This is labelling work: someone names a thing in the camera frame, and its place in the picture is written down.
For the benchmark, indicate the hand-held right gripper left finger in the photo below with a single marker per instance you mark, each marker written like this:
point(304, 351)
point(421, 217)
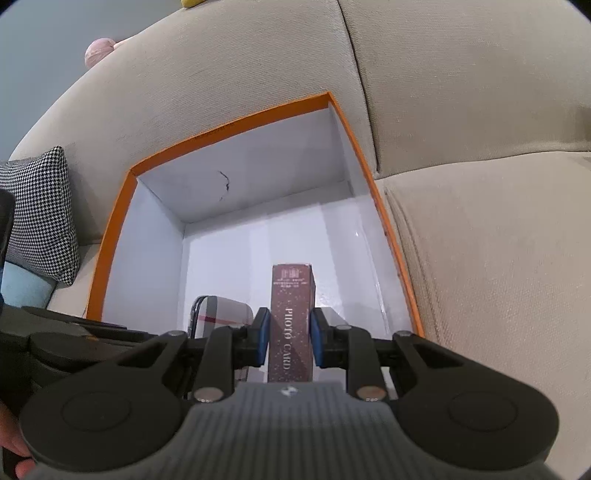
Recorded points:
point(262, 337)

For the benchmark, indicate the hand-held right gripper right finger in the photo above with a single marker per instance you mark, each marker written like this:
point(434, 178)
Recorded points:
point(316, 339)

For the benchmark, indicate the brown photo card box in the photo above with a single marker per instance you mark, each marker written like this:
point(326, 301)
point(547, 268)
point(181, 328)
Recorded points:
point(291, 323)

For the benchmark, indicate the plaid case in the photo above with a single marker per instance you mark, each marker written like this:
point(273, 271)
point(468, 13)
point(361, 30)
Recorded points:
point(217, 314)

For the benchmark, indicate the orange cardboard box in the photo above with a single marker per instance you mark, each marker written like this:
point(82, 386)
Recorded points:
point(277, 207)

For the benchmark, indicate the person's left hand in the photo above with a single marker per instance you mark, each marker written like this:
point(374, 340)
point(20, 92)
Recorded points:
point(11, 443)

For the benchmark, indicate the light blue cushion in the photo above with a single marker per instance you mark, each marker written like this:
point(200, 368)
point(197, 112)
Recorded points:
point(25, 288)

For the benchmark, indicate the houndstooth cushion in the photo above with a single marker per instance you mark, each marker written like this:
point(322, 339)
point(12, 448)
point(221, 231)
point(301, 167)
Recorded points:
point(41, 217)

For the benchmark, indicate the beige sofa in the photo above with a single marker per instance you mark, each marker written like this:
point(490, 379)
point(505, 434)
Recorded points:
point(461, 138)

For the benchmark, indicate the yellow cushion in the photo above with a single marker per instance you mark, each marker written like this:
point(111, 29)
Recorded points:
point(194, 2)

